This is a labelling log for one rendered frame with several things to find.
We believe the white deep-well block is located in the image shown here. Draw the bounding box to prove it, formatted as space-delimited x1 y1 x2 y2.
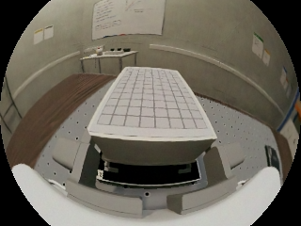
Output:
87 67 217 166

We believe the grey perforated base plate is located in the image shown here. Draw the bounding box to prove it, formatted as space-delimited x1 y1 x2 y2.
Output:
33 78 279 210

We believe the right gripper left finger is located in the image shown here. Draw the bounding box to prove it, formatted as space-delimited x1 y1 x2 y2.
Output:
52 128 142 218

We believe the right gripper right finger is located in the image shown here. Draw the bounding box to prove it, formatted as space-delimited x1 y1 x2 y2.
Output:
166 141 245 215

